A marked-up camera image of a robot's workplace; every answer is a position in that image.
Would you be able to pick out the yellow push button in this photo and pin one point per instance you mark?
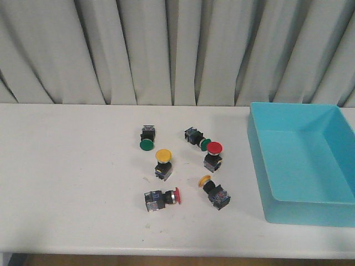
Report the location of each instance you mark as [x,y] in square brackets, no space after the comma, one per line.
[163,169]
[218,196]

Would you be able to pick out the lying red push button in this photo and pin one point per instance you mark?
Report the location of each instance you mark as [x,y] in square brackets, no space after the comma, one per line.
[156,200]

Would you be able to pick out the blue plastic box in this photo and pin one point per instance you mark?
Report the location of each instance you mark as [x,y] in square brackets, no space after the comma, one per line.
[303,155]

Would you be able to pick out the lying yellow push button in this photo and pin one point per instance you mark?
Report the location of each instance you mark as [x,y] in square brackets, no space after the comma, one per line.
[218,196]

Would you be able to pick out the right green push button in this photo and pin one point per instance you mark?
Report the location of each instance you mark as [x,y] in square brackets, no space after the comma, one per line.
[195,137]

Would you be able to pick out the red push button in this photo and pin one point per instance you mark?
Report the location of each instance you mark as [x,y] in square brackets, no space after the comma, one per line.
[156,200]
[213,160]

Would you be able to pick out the left green push button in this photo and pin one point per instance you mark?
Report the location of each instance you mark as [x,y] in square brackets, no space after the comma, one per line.
[147,137]

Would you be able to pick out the grey pleated curtain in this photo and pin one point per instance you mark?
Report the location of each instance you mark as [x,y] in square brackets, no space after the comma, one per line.
[189,53]

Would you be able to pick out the green push button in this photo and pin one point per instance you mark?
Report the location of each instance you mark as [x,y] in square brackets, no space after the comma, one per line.
[147,137]
[195,137]

